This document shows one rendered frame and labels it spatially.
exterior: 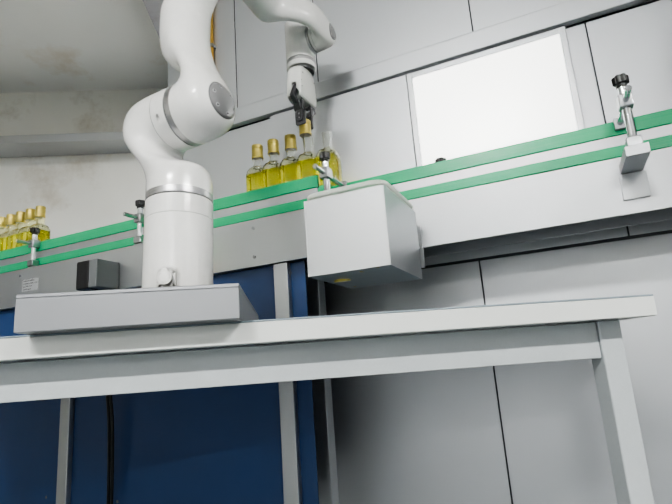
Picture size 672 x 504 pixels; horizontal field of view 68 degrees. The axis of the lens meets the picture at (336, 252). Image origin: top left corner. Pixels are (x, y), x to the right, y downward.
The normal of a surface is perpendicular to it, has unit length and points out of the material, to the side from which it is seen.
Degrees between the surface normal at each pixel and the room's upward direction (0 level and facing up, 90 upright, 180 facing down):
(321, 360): 90
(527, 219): 90
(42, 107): 90
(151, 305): 90
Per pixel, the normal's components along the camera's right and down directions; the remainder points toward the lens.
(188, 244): 0.56, -0.25
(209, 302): 0.06, -0.22
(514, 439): -0.42, -0.17
